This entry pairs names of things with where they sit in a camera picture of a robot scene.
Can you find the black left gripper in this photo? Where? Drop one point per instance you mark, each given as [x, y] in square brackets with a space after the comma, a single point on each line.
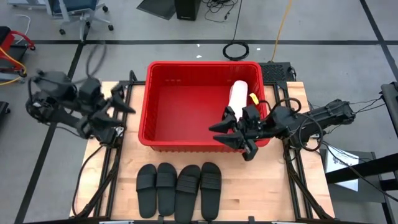
[90, 96]

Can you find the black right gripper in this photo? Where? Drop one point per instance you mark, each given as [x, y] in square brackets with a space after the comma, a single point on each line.
[253, 130]

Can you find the pink slide sandal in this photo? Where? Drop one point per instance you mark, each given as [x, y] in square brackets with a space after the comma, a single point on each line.
[238, 96]

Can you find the black slide sandal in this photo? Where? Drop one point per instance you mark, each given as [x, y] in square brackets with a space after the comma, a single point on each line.
[186, 199]
[146, 199]
[166, 196]
[211, 196]

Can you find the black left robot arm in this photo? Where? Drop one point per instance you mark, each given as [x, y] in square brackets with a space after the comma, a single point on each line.
[49, 90]

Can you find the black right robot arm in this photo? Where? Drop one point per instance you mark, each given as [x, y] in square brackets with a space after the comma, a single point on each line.
[329, 113]

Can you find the red plastic bin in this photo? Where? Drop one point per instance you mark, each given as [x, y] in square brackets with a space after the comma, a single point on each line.
[186, 118]

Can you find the yellow tag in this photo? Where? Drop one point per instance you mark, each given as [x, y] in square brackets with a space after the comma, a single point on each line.
[254, 98]

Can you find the black perforated box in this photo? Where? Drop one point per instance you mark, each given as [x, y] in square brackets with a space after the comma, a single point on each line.
[275, 73]

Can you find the black table clamp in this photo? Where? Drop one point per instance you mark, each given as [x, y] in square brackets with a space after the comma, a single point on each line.
[251, 219]
[160, 218]

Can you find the office chair with blue seat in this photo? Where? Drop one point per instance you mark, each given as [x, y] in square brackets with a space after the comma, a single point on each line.
[77, 7]

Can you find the black object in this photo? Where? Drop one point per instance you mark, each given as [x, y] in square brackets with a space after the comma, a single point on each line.
[3, 109]

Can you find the white paper sheet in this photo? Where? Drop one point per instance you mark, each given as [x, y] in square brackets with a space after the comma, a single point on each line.
[337, 161]

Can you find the dark floor mat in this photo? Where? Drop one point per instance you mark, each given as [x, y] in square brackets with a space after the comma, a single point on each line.
[158, 7]

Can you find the black computer tower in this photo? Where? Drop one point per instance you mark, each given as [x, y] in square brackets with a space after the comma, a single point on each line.
[187, 9]

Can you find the black equipment edge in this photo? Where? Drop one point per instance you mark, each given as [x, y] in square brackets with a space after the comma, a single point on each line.
[391, 105]

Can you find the small white bracket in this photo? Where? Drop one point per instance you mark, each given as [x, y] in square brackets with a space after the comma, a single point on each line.
[119, 131]

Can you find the black aluminium frame rails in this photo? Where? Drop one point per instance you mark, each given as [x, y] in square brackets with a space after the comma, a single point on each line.
[111, 180]
[291, 174]

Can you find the red cart frame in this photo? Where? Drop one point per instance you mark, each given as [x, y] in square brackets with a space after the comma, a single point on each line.
[7, 39]

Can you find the black beam frame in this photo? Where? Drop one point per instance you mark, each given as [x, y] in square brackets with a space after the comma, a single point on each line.
[367, 168]

